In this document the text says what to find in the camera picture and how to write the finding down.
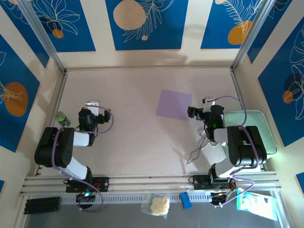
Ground purple paper sheet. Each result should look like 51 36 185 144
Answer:
155 89 193 122

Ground small green capped bottle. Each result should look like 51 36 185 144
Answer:
55 111 71 127

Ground mint green zip pouch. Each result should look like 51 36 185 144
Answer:
224 110 278 157

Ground black controller board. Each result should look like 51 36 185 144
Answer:
210 191 230 209
75 191 96 203

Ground blue bone-shaped sponge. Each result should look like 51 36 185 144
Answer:
179 192 192 209

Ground teal snack packet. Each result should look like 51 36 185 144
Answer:
236 188 278 221

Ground black ribbed block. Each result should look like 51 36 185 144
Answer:
23 196 61 215

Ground plastic bag with yellow sponge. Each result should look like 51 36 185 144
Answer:
140 192 171 219

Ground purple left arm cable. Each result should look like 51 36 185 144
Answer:
52 105 114 213

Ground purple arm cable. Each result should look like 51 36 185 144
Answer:
52 105 114 213
206 95 259 205

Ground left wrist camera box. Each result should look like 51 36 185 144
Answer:
85 101 100 116

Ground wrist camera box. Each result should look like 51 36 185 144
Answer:
201 96 216 112
85 101 100 116

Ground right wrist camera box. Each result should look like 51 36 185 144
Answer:
201 96 216 112

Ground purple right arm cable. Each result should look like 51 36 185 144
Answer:
206 95 259 205

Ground aluminium side rail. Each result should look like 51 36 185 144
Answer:
230 68 267 172
34 71 68 177

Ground metal wire tongs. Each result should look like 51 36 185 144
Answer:
187 129 214 165

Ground blue floral wall poster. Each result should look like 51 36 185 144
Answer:
200 0 264 50
0 34 41 153
247 0 293 64
27 0 96 53
0 0 50 69
257 22 304 147
105 0 189 51

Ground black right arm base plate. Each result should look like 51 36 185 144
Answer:
189 174 236 190

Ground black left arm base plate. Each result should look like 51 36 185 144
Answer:
63 176 110 193

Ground long aluminium base rail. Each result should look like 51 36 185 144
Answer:
20 172 282 197

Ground aluminium frame post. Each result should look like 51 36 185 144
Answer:
231 0 275 72
18 0 67 74

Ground white slotted cable duct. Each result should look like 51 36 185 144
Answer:
59 191 238 205

